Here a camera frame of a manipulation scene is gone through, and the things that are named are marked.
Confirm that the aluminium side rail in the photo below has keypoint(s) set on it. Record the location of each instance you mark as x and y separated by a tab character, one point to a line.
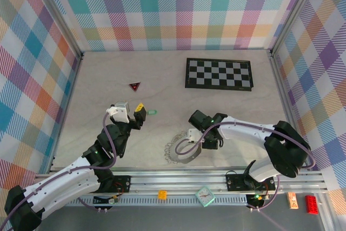
287	106
67	106

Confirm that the teal square clock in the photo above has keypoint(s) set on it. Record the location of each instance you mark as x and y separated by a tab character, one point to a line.
205	195

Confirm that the aluminium frame post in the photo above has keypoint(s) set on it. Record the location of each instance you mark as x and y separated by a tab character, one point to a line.
60	16
328	220
294	12

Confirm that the yellow toy brick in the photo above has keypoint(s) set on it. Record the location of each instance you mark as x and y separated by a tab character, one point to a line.
163	194

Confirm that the black white chessboard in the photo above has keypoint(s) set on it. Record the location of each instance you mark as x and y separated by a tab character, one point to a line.
219	74

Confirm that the green key tag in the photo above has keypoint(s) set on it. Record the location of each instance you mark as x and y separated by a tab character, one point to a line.
152	112

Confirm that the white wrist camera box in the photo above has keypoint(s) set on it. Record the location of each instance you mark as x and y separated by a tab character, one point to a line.
119	112
194	135

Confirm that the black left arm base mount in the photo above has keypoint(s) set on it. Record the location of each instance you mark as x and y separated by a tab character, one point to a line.
121	183

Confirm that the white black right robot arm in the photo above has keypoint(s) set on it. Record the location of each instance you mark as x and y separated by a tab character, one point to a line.
243	128

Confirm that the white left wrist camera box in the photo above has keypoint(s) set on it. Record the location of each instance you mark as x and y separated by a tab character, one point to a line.
119	112

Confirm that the red toy brick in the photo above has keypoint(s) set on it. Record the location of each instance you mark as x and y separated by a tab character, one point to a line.
312	205

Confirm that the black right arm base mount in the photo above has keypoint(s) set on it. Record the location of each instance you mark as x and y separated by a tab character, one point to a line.
235	183

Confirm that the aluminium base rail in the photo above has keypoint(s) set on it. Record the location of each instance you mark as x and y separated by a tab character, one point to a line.
175	181

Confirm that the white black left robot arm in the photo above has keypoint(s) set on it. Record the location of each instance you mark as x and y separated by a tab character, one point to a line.
62	185

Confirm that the black red triangular token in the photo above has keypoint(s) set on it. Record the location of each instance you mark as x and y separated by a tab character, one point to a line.
134	86

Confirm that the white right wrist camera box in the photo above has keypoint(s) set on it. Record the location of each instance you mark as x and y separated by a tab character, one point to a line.
194	135

